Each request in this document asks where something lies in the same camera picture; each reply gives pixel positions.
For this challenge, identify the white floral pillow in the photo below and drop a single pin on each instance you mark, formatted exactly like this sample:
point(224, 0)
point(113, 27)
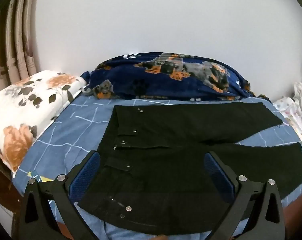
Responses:
point(28, 110)

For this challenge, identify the white dotted cloth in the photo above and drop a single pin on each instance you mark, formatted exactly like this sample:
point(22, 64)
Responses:
point(299, 110)

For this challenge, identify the navy dog print blanket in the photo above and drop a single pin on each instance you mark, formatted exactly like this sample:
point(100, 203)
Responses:
point(186, 82)

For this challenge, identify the black pants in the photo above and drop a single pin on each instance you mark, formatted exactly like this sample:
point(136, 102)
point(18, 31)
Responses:
point(166, 160)

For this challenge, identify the blue checked bed sheet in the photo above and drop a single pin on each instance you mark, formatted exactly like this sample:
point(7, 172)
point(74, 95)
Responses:
point(66, 140)

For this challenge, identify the brown wooden bed frame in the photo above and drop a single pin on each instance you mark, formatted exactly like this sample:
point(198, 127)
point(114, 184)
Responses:
point(1, 177)

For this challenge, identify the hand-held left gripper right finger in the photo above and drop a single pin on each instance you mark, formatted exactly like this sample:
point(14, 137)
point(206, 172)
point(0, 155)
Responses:
point(216, 170)

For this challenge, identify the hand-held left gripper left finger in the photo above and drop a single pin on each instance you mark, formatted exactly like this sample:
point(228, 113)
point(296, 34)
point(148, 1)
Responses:
point(88, 170)

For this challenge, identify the beige pleated curtain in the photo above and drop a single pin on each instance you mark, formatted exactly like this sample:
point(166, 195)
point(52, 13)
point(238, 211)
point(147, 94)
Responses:
point(11, 42)

